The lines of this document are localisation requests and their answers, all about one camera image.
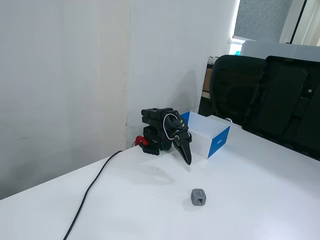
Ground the black mesh office chair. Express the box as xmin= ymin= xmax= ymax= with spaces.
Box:
xmin=209 ymin=54 xmax=267 ymax=127

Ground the red and black table clamp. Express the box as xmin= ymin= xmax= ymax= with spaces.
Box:
xmin=134 ymin=135 xmax=161 ymax=156

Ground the white red servo wire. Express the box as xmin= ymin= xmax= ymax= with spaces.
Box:
xmin=162 ymin=113 xmax=180 ymax=140

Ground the brown cardboard box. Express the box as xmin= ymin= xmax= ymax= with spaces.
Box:
xmin=202 ymin=67 xmax=213 ymax=93

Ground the black power cable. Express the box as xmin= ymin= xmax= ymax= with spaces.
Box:
xmin=62 ymin=149 xmax=125 ymax=240

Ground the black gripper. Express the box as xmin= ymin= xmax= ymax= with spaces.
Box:
xmin=163 ymin=111 xmax=193 ymax=166

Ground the blue and white cardboard box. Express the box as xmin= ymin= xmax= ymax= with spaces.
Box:
xmin=179 ymin=111 xmax=231 ymax=160

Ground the gray block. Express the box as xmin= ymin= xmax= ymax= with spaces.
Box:
xmin=190 ymin=188 xmax=206 ymax=207

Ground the white partition board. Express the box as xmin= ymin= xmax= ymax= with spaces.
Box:
xmin=241 ymin=40 xmax=320 ymax=63

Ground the gray window blind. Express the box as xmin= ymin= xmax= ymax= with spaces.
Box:
xmin=233 ymin=0 xmax=293 ymax=43

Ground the black plastic tray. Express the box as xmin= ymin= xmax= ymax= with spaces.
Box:
xmin=241 ymin=55 xmax=320 ymax=161

